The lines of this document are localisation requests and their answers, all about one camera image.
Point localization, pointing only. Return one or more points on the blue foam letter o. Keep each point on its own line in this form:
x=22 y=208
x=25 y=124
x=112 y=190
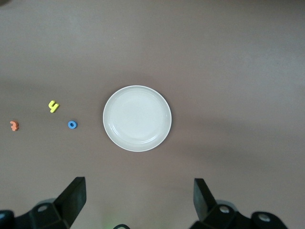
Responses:
x=69 y=124

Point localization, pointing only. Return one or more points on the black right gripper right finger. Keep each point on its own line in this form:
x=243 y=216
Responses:
x=205 y=205

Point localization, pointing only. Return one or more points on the beige round plate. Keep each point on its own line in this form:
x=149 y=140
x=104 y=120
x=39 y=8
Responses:
x=137 y=118

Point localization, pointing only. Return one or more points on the orange foam letter t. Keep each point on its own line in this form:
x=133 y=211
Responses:
x=14 y=126

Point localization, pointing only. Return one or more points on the yellow foam letter h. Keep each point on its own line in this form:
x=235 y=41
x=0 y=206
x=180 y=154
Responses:
x=53 y=107

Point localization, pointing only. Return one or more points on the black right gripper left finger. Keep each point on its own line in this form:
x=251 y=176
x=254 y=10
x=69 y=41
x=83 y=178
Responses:
x=69 y=205

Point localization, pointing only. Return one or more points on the brown table cover sheet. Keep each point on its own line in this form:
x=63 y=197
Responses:
x=152 y=47

